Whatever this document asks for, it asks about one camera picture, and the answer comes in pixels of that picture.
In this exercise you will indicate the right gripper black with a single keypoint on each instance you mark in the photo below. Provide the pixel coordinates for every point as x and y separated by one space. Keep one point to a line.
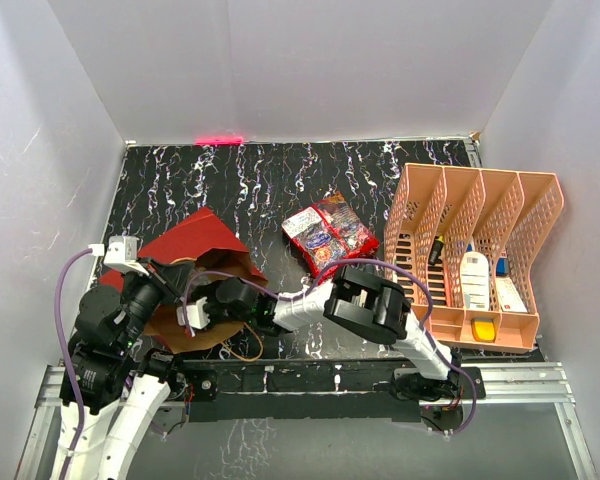
210 292

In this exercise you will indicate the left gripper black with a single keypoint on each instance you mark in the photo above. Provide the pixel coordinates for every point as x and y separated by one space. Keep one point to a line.
173 278

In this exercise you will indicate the red brown paper bag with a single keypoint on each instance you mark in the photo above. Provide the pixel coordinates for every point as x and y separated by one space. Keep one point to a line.
203 239

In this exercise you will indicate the red cookie snack bag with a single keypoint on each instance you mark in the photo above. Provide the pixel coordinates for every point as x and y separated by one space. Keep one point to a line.
329 230

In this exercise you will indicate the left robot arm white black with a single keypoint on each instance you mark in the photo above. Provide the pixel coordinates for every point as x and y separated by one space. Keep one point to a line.
109 401

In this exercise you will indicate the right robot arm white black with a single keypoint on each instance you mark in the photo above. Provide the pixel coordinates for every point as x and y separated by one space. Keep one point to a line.
359 301

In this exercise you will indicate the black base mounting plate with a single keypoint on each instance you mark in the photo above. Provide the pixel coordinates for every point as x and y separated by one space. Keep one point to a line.
298 389

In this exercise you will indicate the pink tape strip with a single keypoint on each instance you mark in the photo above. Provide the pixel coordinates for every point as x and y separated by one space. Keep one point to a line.
219 140

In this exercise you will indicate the black yellow marker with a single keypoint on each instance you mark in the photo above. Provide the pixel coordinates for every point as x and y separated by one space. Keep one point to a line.
436 250

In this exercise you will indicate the peach plastic desk organizer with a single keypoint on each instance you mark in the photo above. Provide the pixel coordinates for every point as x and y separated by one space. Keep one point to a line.
472 236

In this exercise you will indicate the white lotion bottle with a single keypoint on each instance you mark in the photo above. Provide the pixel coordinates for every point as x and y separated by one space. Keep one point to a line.
474 277

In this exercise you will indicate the yellow sticky note pad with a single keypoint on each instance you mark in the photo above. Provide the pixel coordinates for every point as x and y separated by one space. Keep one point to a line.
483 329

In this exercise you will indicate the blue small box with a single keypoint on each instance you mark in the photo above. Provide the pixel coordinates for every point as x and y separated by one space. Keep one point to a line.
502 266

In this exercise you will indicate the white red card box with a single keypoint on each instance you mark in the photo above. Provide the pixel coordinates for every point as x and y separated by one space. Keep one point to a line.
508 296

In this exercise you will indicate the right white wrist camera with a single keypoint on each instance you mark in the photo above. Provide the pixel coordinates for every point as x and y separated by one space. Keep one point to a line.
193 316

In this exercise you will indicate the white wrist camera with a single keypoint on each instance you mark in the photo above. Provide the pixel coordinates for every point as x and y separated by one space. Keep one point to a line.
193 316
120 254

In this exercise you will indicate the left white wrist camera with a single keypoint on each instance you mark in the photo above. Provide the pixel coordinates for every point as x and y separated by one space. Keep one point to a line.
120 254

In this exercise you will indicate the aluminium front rail frame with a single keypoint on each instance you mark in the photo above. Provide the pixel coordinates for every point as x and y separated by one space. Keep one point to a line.
504 383

